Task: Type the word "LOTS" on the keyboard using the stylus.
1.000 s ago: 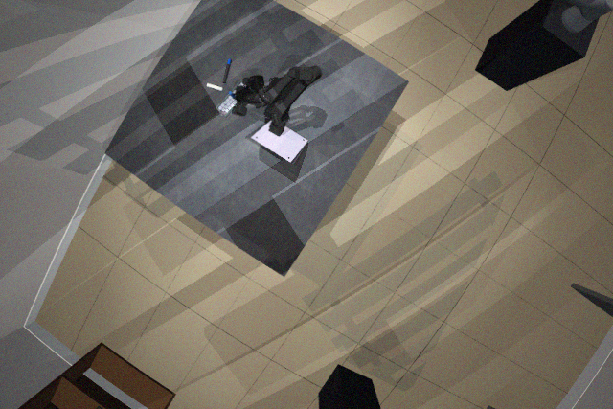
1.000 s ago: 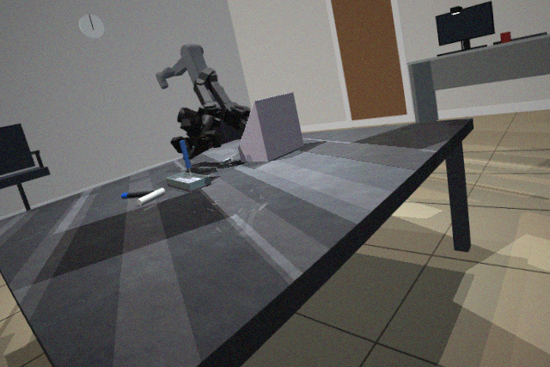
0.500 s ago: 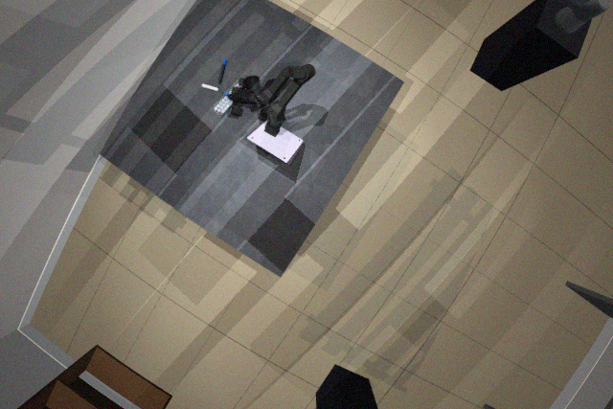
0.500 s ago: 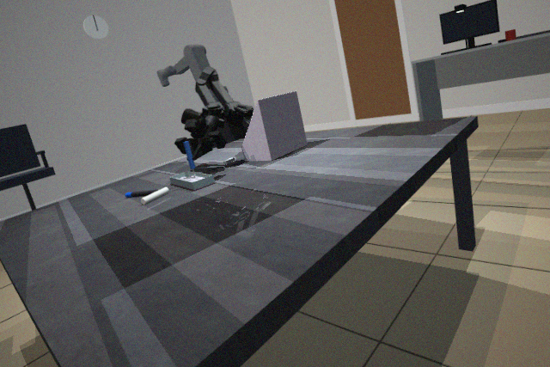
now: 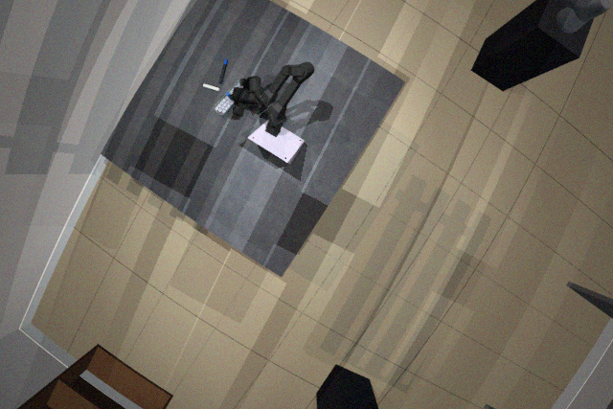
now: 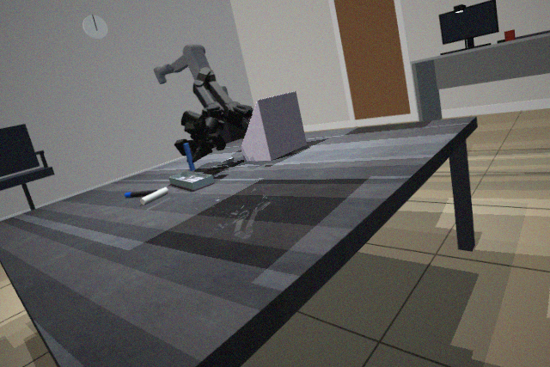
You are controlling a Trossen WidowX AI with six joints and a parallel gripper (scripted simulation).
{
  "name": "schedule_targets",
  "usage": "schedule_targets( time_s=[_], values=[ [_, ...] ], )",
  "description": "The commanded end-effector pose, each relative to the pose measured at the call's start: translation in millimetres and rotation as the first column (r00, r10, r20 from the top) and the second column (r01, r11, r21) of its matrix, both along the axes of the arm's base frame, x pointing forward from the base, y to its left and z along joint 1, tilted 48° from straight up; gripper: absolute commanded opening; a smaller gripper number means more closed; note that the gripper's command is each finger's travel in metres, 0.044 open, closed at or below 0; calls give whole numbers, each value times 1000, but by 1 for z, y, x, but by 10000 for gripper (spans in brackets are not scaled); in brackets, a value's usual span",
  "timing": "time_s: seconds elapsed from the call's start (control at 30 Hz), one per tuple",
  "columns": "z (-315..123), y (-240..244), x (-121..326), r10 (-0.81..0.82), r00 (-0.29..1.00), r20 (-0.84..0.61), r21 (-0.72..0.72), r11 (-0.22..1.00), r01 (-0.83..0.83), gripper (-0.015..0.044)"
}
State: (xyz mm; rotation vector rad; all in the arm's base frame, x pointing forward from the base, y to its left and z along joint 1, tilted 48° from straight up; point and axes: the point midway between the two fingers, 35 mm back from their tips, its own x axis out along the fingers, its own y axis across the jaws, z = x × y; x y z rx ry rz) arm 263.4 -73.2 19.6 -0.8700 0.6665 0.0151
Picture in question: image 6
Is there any white cylinder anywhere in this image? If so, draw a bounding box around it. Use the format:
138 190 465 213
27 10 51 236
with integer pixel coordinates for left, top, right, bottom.
140 187 168 205

